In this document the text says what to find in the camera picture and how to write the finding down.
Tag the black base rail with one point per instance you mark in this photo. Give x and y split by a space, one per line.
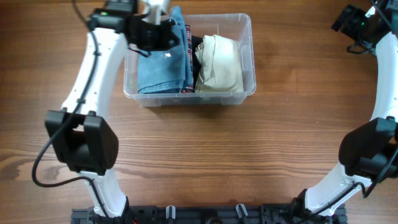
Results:
265 214

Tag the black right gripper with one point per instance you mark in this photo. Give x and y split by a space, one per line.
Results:
356 15

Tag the cream cloth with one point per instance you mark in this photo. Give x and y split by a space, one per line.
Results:
220 65

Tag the black garment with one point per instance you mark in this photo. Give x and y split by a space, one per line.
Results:
196 41

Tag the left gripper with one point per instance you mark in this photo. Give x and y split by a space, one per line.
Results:
165 41

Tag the red plaid shirt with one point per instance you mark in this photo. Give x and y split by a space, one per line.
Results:
188 82

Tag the blue denim jeans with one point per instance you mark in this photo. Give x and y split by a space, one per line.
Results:
164 71

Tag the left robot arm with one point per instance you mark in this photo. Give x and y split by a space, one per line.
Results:
78 131

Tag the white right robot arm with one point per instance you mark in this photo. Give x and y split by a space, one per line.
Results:
367 155

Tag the clear plastic storage bin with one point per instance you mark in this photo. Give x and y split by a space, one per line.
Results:
233 26

